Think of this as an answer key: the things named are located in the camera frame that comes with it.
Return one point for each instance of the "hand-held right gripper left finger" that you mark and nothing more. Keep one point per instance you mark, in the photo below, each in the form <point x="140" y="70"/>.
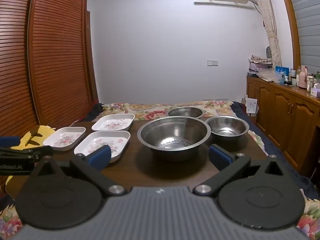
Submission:
<point x="100" y="156"/>

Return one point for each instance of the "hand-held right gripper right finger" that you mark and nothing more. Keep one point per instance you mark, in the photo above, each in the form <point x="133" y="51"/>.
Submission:
<point x="220" y="157"/>

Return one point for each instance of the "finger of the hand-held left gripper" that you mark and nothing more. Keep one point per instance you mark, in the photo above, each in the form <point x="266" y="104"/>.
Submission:
<point x="37" y="152"/>
<point x="10" y="141"/>

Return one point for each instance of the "white floral rectangular plate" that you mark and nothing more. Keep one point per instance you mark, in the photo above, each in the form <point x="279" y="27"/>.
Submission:
<point x="100" y="138"/>
<point x="113" y="123"/>
<point x="65" y="138"/>

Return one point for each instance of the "small rounded steel bowl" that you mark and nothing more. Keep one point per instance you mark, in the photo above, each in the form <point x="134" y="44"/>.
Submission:
<point x="226" y="127"/>

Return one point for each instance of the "large stainless steel bowl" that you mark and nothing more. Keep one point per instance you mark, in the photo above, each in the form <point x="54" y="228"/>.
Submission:
<point x="172" y="135"/>

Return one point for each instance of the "deep straight-sided steel bowl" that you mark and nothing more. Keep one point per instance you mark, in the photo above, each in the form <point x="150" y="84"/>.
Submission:
<point x="185" y="112"/>

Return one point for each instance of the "yellow plush toy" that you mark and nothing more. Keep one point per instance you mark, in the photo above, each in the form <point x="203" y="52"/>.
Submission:
<point x="42" y="130"/>

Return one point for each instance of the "dark garment with red trim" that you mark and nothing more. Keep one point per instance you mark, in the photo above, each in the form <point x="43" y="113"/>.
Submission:
<point x="95" y="111"/>

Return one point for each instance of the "navy blue blanket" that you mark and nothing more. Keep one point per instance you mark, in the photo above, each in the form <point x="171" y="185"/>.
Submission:
<point x="280" y="160"/>

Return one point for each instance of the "white paper card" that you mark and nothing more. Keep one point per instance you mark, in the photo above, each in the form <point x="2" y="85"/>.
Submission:
<point x="252" y="105"/>

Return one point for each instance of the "floral blanket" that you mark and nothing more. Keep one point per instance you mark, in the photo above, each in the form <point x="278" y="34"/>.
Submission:
<point x="150" y="110"/>

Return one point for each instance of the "wooden cabinet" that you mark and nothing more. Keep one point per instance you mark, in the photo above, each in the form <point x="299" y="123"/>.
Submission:
<point x="282" y="120"/>

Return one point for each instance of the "louvered wooden wardrobe door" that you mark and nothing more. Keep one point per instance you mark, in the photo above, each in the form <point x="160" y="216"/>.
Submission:
<point x="60" y="55"/>
<point x="12" y="55"/>

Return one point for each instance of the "clear plastic bag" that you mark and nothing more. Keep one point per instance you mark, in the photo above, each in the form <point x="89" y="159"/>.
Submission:
<point x="266" y="76"/>

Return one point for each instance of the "plain wooden wardrobe panel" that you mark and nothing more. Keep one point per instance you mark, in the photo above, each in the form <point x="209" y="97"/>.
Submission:
<point x="90" y="55"/>

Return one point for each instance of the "blue box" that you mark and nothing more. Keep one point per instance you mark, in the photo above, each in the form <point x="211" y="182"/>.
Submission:
<point x="281" y="73"/>

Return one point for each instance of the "pink thermos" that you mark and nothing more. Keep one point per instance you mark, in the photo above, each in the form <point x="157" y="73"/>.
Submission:
<point x="303" y="77"/>

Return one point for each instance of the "grey ribbed object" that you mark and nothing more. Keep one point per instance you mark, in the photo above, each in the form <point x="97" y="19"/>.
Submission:
<point x="269" y="52"/>

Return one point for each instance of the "white jar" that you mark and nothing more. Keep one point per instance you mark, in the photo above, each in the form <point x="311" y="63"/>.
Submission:
<point x="310" y="83"/>

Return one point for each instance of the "purple tissue box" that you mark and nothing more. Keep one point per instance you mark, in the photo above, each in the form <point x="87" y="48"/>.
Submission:
<point x="316" y="91"/>

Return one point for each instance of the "cream patterned curtain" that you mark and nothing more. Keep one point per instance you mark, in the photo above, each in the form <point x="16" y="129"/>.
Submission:
<point x="270" y="30"/>

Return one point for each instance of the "grey window blind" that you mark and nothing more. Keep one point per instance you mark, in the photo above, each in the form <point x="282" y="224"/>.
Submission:
<point x="307" y="17"/>

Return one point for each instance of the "white wall switch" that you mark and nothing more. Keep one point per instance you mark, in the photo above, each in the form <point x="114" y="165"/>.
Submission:
<point x="212" y="62"/>

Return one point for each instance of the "wooden window frame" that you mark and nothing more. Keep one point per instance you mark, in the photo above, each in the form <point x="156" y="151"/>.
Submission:
<point x="290" y="17"/>

